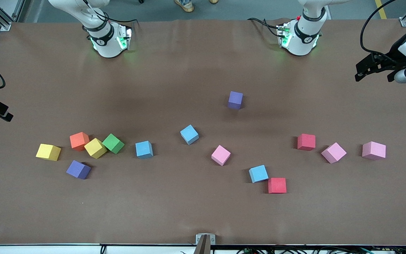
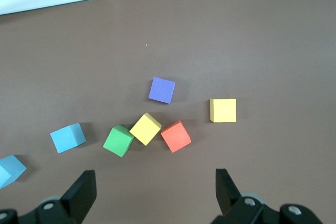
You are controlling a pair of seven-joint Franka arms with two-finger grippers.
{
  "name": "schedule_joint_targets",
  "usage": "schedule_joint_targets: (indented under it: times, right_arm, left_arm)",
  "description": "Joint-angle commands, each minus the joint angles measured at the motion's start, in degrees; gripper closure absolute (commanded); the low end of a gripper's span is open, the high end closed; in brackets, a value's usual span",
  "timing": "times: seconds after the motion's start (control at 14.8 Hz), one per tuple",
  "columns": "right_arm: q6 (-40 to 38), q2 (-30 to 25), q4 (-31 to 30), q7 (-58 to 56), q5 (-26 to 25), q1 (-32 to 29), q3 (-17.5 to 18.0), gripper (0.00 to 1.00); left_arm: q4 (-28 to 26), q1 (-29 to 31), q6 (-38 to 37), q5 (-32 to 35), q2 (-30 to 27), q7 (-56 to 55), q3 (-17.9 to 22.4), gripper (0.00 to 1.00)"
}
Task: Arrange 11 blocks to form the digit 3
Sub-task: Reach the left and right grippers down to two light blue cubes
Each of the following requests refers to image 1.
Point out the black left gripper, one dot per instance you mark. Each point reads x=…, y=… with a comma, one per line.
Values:
x=394, y=53

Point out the purple foam block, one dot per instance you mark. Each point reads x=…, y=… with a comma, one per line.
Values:
x=235, y=100
x=78, y=169

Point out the yellow foam block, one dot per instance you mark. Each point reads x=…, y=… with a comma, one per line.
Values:
x=95, y=148
x=48, y=152

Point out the green foam block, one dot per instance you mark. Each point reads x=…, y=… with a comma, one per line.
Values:
x=113, y=143

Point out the blue foam block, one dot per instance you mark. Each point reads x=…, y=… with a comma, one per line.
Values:
x=143, y=149
x=258, y=173
x=189, y=134

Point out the pink foam block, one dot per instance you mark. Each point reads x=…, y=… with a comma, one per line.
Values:
x=333, y=152
x=221, y=155
x=374, y=150

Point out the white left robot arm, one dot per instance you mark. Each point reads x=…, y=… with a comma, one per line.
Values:
x=303, y=42

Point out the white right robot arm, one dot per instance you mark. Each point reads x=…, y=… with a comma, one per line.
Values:
x=106, y=46

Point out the orange foam block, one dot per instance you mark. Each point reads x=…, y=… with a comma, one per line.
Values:
x=79, y=140

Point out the red foam block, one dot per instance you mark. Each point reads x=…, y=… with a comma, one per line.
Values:
x=277, y=185
x=306, y=141

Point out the metal table edge bracket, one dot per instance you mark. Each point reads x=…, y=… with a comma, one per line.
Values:
x=205, y=241

